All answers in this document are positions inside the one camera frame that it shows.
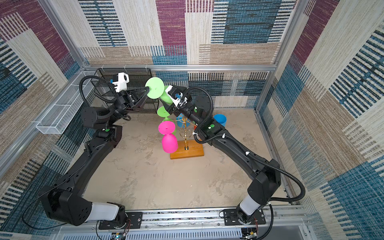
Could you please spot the wooden rack base with gold wire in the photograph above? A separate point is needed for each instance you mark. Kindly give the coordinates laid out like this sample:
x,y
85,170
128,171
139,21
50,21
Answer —
x,y
187,148

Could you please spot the pink wine glass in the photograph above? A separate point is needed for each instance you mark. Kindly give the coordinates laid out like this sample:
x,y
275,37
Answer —
x,y
169,140

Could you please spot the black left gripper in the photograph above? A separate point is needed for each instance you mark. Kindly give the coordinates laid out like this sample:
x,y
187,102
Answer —
x,y
126,101

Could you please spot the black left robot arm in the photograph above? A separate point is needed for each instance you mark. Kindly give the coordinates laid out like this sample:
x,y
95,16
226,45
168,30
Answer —
x,y
64,200

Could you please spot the green wine glass back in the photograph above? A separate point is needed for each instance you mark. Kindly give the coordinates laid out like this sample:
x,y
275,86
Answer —
x,y
164,114

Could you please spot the light blue wine glass front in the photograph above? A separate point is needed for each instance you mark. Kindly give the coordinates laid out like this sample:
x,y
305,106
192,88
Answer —
x,y
221,119

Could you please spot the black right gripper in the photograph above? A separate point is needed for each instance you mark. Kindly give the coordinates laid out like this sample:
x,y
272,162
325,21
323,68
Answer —
x,y
175,111

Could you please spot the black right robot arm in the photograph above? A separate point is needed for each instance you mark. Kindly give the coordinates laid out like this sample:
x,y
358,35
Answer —
x,y
197,105

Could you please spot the blue wine glass back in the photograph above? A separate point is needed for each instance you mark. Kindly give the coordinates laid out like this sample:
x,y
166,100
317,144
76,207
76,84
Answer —
x,y
181,123

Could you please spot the white wire basket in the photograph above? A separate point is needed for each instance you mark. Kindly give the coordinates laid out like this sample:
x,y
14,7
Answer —
x,y
63,109

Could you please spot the green wine glass front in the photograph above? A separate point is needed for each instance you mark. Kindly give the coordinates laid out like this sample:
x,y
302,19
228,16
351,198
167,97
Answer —
x,y
157,90

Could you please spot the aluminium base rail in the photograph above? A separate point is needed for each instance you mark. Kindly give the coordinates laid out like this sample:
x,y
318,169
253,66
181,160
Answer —
x,y
289,223

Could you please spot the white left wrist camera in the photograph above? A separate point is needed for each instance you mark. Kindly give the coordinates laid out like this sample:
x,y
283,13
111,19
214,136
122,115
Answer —
x,y
120,82

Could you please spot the green wine glass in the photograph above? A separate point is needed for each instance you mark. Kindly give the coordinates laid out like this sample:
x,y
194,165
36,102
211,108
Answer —
x,y
157,90
164,114

